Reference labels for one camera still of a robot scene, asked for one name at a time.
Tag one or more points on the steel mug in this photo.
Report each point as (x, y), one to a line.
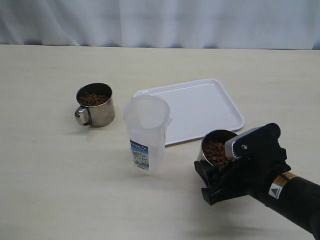
(96, 108)
(212, 148)

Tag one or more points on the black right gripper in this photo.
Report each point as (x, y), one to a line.
(231, 182)

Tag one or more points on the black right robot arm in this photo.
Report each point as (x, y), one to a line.
(295, 198)

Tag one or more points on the clear plastic container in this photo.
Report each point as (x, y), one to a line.
(147, 118)

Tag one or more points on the white plastic tray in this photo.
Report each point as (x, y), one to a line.
(196, 108)

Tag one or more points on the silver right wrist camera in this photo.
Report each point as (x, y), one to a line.
(243, 145)

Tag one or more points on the white curtain backdrop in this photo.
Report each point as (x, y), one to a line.
(223, 24)

